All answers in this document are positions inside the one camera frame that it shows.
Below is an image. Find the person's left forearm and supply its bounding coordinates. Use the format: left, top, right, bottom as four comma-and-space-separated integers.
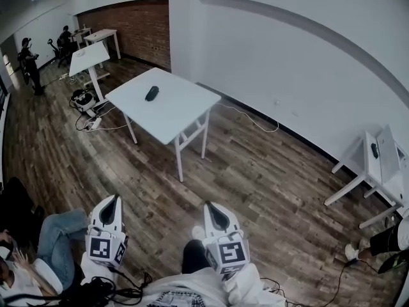
79, 253, 125, 287

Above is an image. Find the black bag on floor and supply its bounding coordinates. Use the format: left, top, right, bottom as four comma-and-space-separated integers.
70, 88, 98, 113

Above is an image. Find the white high table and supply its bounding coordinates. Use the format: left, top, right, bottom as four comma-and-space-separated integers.
83, 28, 122, 61

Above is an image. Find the black floor cable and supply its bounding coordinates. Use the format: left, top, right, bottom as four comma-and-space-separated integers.
314, 256, 380, 307

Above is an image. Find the white standing desk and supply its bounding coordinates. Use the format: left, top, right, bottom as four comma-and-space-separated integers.
68, 40, 112, 109

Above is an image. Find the black cable bundle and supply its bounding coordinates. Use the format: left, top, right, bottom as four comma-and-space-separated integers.
60, 271, 153, 307

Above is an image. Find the black metal railing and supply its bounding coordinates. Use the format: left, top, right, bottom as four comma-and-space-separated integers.
0, 74, 11, 116

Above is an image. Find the white floor cable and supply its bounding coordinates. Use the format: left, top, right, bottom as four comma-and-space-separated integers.
215, 102, 280, 134

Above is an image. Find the white square table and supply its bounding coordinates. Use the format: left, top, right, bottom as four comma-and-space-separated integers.
105, 67, 222, 183

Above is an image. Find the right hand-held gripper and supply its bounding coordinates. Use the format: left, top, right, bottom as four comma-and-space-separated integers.
203, 200, 251, 281

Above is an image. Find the person's right forearm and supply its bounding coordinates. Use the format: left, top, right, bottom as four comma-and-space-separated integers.
221, 262, 268, 304

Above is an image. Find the person's white hoodie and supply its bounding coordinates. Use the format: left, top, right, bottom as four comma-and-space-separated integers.
139, 266, 290, 307

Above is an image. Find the person's black trouser leg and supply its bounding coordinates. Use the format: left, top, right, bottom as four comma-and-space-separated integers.
181, 239, 212, 275

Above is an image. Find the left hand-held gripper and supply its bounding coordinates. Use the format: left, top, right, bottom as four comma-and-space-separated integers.
84, 194, 130, 272

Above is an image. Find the white table with laptop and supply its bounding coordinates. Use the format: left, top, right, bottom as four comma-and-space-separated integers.
323, 125, 409, 230

